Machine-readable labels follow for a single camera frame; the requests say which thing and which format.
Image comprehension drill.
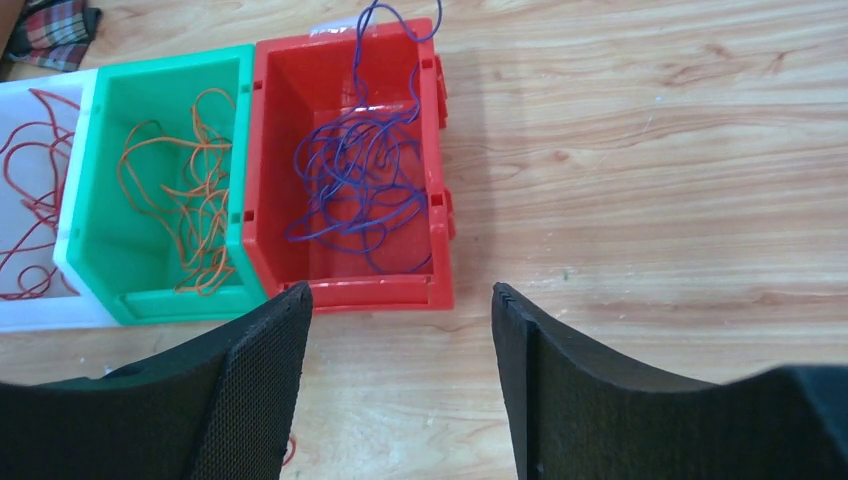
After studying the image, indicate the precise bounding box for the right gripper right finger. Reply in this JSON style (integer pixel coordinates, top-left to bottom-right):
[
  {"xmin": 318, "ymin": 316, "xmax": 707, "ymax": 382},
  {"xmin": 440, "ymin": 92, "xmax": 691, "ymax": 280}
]
[{"xmin": 491, "ymin": 283, "xmax": 847, "ymax": 479}]

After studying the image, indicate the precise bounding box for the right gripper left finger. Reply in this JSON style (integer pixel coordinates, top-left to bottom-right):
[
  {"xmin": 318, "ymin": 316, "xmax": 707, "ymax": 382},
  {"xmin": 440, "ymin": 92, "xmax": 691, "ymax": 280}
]
[{"xmin": 1, "ymin": 283, "xmax": 313, "ymax": 479}]

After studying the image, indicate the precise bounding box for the purple wire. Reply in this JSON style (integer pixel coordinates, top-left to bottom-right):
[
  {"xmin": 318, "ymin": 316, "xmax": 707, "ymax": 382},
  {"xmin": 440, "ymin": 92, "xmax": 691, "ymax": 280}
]
[{"xmin": 284, "ymin": 0, "xmax": 444, "ymax": 276}]

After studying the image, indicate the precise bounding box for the green plastic bin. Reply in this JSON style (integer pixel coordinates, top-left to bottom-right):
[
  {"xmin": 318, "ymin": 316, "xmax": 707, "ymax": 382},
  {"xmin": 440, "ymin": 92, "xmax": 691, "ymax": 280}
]
[{"xmin": 65, "ymin": 44, "xmax": 266, "ymax": 326}]

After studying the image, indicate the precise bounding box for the red plastic bin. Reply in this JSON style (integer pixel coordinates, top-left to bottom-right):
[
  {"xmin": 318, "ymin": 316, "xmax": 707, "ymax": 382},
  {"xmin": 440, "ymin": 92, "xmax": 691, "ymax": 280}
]
[{"xmin": 242, "ymin": 17, "xmax": 455, "ymax": 312}]

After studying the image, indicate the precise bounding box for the white plastic bin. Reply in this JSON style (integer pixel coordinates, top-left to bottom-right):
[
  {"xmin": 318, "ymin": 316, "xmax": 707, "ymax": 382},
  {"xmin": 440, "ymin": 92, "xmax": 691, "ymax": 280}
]
[{"xmin": 1, "ymin": 70, "xmax": 117, "ymax": 333}]

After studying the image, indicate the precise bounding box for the plaid cloth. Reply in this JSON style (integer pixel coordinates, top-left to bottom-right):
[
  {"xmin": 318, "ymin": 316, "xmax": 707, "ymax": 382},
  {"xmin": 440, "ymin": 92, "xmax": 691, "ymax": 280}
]
[{"xmin": 3, "ymin": 0, "xmax": 103, "ymax": 72}]

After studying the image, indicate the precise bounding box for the orange wire in green bin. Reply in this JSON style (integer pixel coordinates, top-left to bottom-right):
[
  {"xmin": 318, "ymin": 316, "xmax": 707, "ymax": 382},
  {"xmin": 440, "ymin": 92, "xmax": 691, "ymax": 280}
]
[{"xmin": 116, "ymin": 87, "xmax": 238, "ymax": 297}]

